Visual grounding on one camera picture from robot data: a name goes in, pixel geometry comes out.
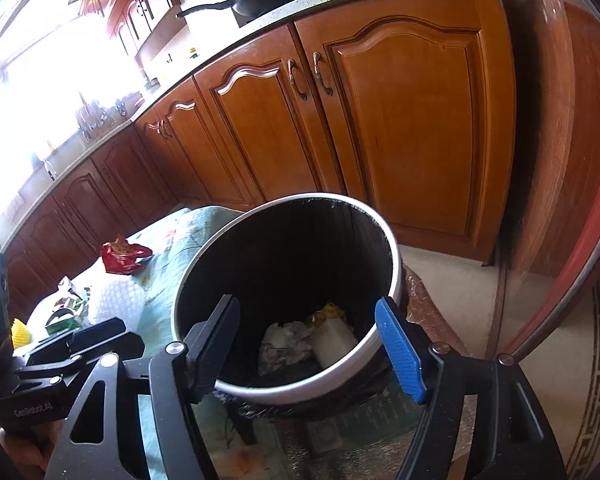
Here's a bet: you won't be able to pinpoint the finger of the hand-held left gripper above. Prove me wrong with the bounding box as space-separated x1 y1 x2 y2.
12 352 112 397
27 317 146 362

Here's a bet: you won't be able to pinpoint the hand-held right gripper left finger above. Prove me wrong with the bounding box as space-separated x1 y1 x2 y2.
45 294 242 480

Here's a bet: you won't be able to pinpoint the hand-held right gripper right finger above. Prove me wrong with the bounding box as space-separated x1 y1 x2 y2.
374 296 567 480

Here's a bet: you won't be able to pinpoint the white foam fruit net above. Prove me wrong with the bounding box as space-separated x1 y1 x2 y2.
86 280 146 333

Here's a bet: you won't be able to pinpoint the red snack wrapper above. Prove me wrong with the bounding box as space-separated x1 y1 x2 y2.
101 235 153 276

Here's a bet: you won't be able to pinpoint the white round trash bin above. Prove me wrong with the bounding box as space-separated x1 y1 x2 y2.
172 192 411 421

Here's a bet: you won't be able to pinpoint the black trash bag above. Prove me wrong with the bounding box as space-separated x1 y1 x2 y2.
177 197 406 421

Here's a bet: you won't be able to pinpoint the person's left hand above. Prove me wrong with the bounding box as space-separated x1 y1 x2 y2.
0 417 66 480

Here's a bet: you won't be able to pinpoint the yellow ribbed item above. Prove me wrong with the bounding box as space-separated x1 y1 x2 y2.
11 319 33 351

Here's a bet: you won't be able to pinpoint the green packet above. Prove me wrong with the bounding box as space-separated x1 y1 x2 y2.
45 305 88 336

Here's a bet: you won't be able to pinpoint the crumpled silver wrapper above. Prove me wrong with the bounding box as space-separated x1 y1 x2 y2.
55 276 93 311

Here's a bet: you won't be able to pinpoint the white carton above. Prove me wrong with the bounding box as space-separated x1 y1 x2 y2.
312 319 359 368

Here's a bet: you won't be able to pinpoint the crumpled white paper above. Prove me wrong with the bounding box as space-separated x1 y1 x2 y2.
257 321 316 376

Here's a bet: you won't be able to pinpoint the yellow wrapper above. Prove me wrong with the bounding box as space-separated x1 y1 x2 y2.
305 301 351 328

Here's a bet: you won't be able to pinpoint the floral light green cloth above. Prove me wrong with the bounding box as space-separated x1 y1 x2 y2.
25 205 291 480

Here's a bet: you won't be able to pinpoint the shiny metal kitchenware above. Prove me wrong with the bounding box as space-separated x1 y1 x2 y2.
75 92 131 143

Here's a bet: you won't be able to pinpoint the row of wooden cabinet doors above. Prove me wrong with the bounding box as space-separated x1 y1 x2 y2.
0 0 518 321

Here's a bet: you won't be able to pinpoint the round wooden glass-topped table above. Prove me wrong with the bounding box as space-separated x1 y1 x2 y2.
485 0 600 361

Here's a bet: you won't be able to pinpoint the small bronze handle pair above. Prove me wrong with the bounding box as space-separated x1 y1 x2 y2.
150 116 175 141

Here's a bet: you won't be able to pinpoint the bronze cabinet handle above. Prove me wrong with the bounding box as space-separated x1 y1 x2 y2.
287 59 308 101
312 51 333 97

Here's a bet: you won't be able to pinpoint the wooden wall cabinets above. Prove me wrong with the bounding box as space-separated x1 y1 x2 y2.
80 0 181 61

